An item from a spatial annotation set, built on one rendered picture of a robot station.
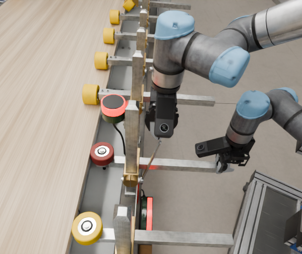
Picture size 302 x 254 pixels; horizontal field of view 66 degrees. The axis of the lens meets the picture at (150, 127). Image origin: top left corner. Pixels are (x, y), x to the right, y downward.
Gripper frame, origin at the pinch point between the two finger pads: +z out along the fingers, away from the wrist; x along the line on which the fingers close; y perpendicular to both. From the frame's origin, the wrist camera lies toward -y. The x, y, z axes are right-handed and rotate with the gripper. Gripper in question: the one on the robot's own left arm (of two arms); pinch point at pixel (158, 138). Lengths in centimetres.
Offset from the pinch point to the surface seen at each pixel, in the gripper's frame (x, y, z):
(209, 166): -19.9, 1.8, 15.8
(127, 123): 8.9, -3.0, -9.1
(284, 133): -126, 100, 104
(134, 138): 7.1, -3.2, -3.3
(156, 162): -0.7, 1.8, 15.9
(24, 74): 60, 42, 13
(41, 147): 38.9, 2.2, 11.9
